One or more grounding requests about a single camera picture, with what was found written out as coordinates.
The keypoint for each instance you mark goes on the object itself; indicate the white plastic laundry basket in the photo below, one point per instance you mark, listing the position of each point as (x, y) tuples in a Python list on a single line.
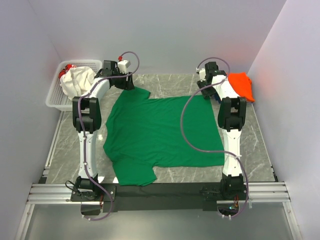
[(56, 97)]

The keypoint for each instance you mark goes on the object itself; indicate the folded blue t shirt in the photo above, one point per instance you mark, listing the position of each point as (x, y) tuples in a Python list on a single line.
[(216, 98)]

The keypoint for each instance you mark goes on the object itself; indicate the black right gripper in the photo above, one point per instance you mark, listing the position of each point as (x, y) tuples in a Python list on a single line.
[(208, 93)]

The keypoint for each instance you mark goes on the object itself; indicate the red garment in basket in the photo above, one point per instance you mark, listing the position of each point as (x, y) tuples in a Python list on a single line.
[(66, 69)]

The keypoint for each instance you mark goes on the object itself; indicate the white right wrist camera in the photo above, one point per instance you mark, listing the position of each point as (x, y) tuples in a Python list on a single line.
[(202, 74)]

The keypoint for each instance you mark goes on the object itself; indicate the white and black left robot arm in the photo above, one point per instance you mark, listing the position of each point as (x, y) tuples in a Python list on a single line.
[(87, 120)]

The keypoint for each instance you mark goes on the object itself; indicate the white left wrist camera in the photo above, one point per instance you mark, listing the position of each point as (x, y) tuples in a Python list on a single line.
[(123, 65)]

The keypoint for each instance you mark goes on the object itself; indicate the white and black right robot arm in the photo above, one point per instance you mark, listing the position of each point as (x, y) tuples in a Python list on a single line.
[(231, 120)]

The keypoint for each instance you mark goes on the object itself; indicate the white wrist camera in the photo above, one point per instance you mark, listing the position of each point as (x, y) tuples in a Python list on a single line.
[(123, 65), (202, 74)]

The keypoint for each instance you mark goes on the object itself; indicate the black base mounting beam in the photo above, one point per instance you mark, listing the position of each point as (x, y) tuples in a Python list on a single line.
[(163, 196)]

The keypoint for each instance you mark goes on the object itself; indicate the white crumpled t shirt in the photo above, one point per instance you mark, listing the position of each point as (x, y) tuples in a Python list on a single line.
[(77, 81)]

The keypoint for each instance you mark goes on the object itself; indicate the folded orange t shirt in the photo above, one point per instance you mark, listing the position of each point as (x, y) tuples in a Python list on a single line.
[(242, 85)]

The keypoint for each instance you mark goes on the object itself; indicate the green t shirt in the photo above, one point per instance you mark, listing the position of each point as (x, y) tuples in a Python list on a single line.
[(144, 132)]

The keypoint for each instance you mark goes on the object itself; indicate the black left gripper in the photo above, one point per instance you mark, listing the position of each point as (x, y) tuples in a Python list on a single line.
[(127, 85)]

